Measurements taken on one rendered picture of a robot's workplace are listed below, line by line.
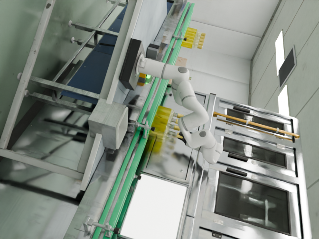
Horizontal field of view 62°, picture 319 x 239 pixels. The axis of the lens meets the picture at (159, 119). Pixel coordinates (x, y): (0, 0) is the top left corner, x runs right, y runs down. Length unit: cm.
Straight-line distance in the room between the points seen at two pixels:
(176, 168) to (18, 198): 99
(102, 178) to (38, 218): 44
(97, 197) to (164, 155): 60
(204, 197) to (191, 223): 22
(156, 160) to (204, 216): 48
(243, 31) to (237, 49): 59
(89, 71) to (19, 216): 104
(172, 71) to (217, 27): 644
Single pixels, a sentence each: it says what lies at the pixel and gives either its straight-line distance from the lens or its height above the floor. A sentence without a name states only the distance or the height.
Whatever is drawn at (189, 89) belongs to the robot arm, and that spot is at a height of 115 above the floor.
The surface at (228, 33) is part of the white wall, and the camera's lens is 803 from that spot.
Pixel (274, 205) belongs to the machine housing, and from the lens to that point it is 202.
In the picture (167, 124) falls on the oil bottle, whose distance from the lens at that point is 186.
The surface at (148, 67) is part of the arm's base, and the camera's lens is 160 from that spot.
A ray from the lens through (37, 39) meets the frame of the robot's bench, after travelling 184.
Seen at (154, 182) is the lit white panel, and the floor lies 109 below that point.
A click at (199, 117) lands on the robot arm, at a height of 124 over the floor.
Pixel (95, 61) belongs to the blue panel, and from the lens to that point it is 213.
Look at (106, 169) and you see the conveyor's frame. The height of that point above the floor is 81.
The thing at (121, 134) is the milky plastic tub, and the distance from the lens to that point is 165.
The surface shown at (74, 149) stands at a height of 49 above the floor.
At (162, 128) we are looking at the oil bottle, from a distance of 183.
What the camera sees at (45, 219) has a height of 56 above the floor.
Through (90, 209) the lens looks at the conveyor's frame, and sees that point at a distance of 151.
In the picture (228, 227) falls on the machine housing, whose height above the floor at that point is 161.
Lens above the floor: 114
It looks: 4 degrees down
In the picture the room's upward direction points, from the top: 106 degrees clockwise
